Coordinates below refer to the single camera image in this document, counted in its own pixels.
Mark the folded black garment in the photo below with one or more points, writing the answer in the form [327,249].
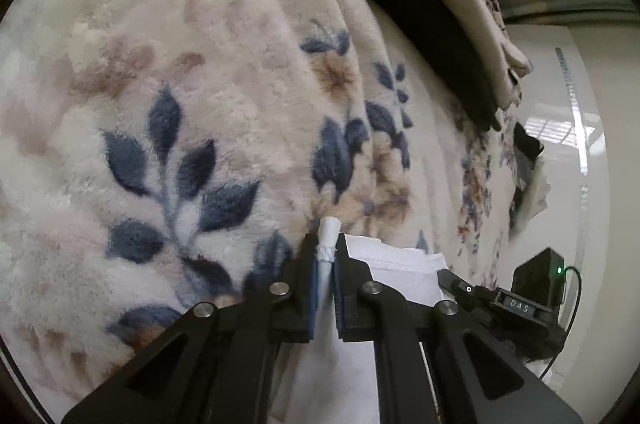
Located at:
[430,29]

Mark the floral blanket bed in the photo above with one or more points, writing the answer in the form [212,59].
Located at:
[200,129]

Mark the dark patterned cloth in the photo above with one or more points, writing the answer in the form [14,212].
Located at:
[527,144]

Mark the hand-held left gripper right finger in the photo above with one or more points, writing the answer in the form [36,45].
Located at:
[345,294]

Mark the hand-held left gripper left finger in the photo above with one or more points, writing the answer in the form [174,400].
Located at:
[305,289]

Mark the white headboard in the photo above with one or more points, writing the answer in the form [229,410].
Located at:
[560,184]

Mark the white cloth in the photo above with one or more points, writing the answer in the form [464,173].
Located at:
[532,199]

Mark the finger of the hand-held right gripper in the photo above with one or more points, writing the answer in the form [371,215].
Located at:
[457,286]

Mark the white t-shirt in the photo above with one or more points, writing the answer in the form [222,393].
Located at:
[400,274]

